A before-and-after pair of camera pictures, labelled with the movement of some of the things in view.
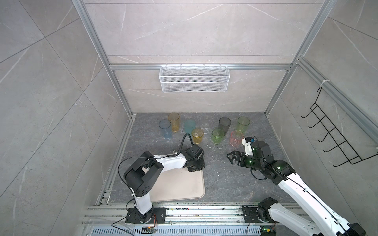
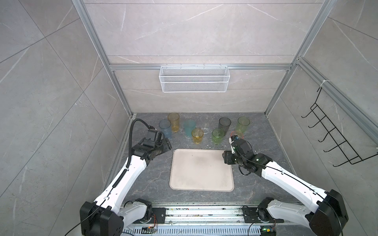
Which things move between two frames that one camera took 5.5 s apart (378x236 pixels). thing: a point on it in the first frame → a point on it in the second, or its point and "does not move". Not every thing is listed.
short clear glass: [205, 128] does not move
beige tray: [177, 184] → [200, 170]
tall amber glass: [174, 118] does not move
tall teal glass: [189, 124] does not move
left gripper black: [202, 167] → [166, 144]
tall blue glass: [165, 126] does not move
